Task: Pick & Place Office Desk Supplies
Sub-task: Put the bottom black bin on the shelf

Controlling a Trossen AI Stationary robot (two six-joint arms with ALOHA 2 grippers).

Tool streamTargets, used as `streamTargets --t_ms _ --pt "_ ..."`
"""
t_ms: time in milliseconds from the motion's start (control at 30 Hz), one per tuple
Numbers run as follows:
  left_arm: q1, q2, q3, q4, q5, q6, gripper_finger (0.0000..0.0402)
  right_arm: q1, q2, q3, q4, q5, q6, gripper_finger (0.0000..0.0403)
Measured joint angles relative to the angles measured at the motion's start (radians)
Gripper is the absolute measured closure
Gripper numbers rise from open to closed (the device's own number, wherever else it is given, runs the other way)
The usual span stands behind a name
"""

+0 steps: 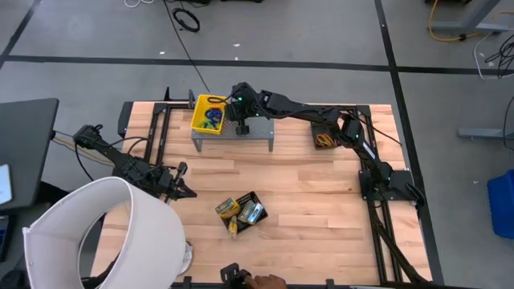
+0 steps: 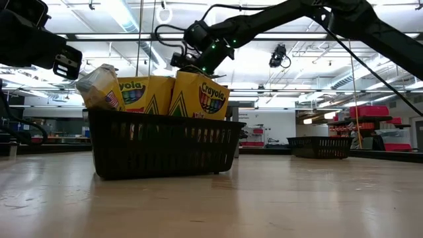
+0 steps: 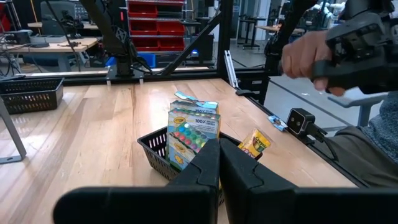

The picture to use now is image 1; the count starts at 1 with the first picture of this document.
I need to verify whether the grey desk base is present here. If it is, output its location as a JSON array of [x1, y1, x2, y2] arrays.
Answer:
[[431, 0, 514, 35]]

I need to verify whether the thin yellow cable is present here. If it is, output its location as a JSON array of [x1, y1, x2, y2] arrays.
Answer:
[[54, 136, 117, 165]]

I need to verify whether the curved black floor cable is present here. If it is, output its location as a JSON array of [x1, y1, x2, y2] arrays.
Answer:
[[503, 96, 514, 152]]

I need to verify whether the black desk top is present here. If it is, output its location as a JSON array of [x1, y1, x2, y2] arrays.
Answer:
[[0, 97, 60, 213]]

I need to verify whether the wide black plastic basket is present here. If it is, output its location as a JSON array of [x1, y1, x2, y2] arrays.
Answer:
[[218, 190, 269, 238]]

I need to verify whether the grey perforated metal shelf riser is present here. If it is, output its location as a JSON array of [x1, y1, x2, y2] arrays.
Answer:
[[190, 116, 276, 153]]

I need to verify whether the blue plastic bin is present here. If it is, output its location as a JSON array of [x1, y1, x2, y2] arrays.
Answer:
[[487, 168, 514, 241]]

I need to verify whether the yellow extension cable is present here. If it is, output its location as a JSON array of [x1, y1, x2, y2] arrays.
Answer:
[[427, 0, 514, 43]]

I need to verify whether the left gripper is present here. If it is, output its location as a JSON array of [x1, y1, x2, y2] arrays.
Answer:
[[158, 162, 198, 203]]

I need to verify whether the black cable bundle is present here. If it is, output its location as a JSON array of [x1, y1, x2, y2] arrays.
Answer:
[[483, 34, 514, 79]]

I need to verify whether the coiled black floor cable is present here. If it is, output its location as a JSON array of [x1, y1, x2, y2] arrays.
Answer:
[[171, 6, 201, 33]]

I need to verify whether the white lamp shade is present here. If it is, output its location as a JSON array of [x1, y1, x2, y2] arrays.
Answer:
[[22, 175, 194, 289]]

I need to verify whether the yellow plastic basket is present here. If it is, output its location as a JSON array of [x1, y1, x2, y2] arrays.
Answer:
[[190, 94, 228, 136]]

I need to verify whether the white flat device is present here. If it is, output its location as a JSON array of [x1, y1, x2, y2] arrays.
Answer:
[[0, 163, 13, 206]]

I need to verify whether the narrow black plastic basket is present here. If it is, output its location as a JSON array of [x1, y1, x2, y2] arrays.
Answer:
[[309, 120, 342, 152]]

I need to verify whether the black cable conduit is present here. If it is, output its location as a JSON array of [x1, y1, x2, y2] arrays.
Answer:
[[367, 200, 433, 287]]

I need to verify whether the black handheld device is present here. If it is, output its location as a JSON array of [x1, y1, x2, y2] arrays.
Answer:
[[219, 263, 253, 289]]

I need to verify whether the grey desk foot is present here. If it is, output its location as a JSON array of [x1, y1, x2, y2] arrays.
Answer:
[[457, 127, 514, 140]]

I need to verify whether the long black floor cable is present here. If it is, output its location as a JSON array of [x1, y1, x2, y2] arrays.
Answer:
[[162, 0, 212, 94]]

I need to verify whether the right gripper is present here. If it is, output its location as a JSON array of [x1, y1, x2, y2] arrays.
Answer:
[[225, 82, 264, 136]]

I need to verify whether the person's hand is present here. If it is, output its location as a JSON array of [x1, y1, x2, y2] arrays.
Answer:
[[245, 274, 288, 289]]

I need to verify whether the blue coil wristband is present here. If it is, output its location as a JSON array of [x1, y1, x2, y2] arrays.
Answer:
[[206, 107, 224, 125]]

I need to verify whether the long white floor cable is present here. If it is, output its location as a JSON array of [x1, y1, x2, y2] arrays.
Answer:
[[472, 34, 514, 81]]

